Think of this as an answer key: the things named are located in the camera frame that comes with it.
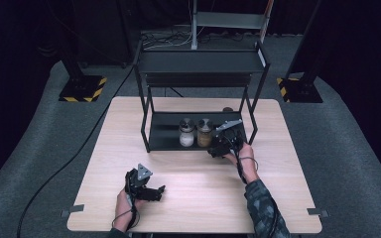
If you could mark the black stand hazard-taped base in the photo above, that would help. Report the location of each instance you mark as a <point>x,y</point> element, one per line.
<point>301,91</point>
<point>82,89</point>

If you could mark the grey table edge bracket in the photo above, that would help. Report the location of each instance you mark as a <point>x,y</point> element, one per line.
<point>317,212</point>
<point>74,209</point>

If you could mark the small dark round object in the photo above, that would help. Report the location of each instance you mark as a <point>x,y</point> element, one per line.
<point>227,109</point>

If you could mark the brown powder jar metal lid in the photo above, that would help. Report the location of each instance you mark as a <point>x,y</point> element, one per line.
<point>204,137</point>

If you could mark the black cabinet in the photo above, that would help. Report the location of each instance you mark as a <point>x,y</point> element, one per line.
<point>105,39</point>

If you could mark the person's left hand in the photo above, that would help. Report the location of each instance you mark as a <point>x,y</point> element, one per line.
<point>123,211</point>

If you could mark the white powder jar metal lid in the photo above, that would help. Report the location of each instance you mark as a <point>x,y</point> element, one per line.
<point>187,137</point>

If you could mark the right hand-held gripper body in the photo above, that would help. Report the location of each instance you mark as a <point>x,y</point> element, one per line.
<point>228,140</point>

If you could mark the grey metal frame stand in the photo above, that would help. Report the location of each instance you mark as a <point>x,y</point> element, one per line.
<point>228,20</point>

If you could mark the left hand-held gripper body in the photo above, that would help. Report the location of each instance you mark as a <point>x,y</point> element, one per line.
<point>135,185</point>

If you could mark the black metal two-tier rack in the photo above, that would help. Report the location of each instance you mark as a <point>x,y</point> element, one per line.
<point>165,132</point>

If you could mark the person's right hand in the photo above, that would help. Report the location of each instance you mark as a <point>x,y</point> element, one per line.
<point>248,163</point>

